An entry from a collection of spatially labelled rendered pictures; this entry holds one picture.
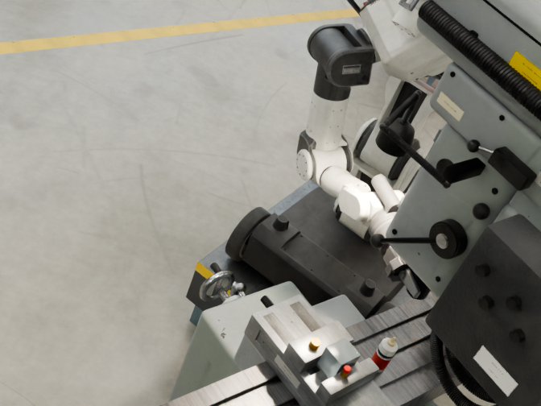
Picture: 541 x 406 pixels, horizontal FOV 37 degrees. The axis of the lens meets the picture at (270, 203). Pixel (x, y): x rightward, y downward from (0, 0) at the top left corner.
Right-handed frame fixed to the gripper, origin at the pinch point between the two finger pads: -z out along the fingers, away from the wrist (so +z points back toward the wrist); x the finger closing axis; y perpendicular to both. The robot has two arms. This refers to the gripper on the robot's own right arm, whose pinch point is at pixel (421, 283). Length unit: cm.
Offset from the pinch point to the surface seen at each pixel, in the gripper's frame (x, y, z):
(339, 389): -17.5, 19.1, -11.0
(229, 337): -21, 50, 26
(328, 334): -13.9, 19.2, 2.8
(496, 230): -29, -50, -30
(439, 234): -11.7, -23.1, -7.0
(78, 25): -2, 124, 281
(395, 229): -11.4, -13.7, 3.2
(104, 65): 4, 124, 247
